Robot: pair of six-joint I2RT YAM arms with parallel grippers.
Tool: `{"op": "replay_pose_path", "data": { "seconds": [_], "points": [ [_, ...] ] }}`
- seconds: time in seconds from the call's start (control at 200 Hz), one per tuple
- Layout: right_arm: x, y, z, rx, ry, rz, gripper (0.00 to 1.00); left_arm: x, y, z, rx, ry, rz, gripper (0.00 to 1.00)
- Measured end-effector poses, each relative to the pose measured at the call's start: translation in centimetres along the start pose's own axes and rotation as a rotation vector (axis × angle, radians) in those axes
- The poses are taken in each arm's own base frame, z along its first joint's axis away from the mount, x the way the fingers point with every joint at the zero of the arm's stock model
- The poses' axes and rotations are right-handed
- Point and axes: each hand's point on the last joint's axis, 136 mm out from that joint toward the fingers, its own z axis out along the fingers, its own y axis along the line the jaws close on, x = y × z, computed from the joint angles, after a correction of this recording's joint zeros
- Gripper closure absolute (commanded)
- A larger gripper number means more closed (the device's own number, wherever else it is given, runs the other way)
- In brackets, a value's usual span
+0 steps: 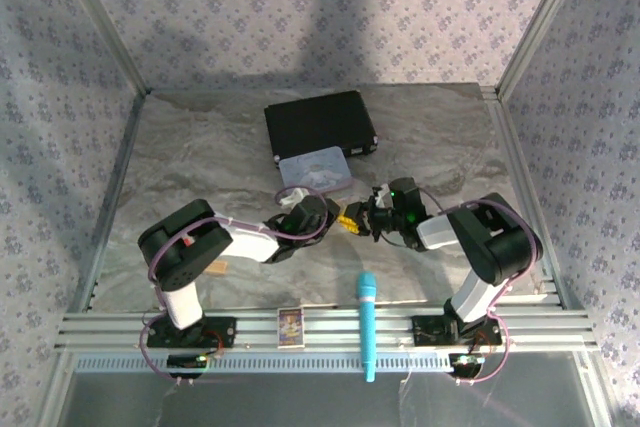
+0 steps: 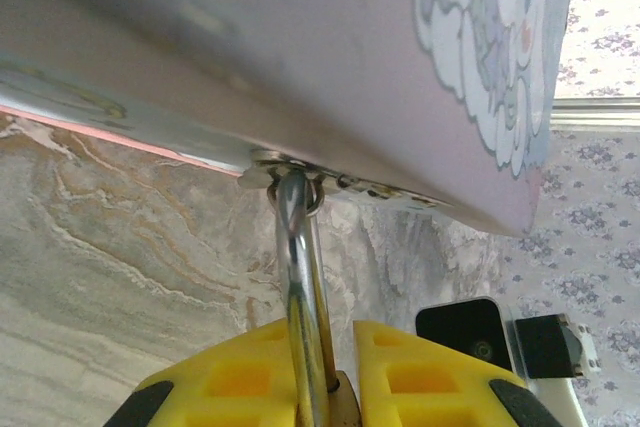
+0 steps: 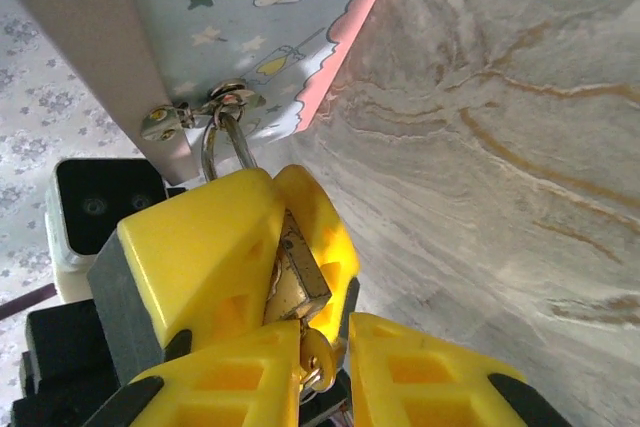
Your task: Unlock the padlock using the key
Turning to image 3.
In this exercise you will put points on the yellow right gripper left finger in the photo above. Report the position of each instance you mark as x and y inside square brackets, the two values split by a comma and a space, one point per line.
[225, 387]

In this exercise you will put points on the brass key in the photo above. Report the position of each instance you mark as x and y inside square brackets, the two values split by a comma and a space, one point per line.
[320, 357]

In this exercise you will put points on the brass padlock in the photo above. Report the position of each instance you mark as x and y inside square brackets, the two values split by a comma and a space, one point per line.
[295, 267]

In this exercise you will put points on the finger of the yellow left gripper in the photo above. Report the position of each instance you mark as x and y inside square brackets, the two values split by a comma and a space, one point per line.
[200, 257]
[330, 242]

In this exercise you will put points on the cupcake print box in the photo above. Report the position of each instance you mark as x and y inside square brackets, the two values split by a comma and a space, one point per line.
[200, 22]

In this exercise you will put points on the white camera device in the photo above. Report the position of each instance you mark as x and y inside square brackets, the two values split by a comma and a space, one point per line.
[100, 207]

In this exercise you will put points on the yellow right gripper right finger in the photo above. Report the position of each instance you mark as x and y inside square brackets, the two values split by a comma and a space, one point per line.
[425, 382]

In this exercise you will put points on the metal hasp latch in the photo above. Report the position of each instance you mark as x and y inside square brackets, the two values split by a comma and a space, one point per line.
[220, 102]

